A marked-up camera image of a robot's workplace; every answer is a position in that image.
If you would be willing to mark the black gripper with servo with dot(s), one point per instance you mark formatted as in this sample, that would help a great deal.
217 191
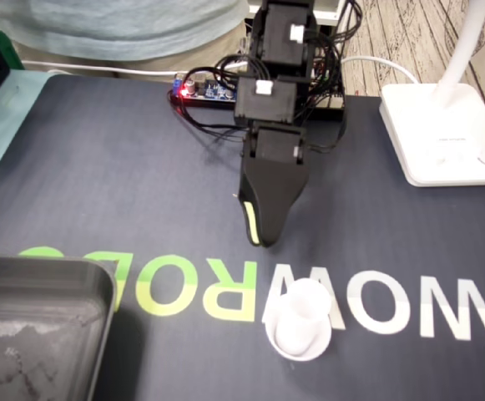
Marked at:
277 144

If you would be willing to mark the white plastic cup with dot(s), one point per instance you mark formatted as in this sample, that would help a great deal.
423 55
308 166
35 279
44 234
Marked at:
304 309

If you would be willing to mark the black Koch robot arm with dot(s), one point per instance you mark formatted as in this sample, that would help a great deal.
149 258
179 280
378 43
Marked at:
279 37

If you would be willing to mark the blue circuit board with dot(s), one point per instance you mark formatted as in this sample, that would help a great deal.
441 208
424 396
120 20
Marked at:
208 92

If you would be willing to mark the white round saucer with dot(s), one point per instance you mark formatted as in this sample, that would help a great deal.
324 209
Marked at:
298 356

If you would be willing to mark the dark grey WOWROBO mat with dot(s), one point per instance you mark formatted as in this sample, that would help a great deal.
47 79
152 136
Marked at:
100 167

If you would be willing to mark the white desk lamp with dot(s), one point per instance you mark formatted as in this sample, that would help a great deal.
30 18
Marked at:
438 133

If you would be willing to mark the person in teal shirt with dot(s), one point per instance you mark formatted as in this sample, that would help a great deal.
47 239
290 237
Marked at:
121 25

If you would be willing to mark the black plastic tray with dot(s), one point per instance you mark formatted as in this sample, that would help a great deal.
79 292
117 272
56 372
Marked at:
37 326

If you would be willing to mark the green box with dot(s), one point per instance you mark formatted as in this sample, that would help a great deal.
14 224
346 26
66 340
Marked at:
10 46

